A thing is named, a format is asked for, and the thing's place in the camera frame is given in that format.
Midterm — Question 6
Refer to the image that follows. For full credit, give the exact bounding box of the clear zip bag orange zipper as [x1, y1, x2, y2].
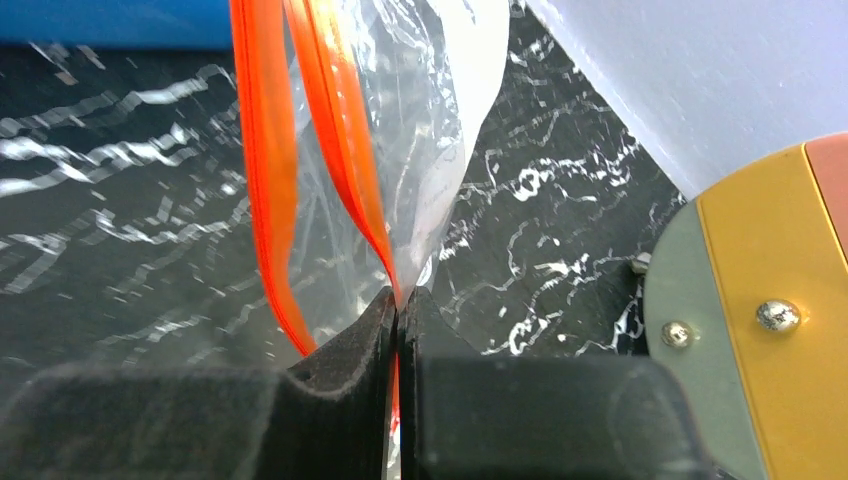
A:
[229, 0, 511, 439]

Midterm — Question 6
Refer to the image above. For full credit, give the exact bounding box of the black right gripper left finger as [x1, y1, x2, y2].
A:
[1, 290, 396, 479]

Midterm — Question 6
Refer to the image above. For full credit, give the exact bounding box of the round drawer cabinet toy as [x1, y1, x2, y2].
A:
[643, 133, 847, 479]

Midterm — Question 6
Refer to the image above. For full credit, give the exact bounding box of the blue plastic bin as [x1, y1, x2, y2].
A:
[1, 0, 232, 50]

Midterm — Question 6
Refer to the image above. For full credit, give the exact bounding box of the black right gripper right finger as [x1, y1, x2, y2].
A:
[398, 287, 714, 479]

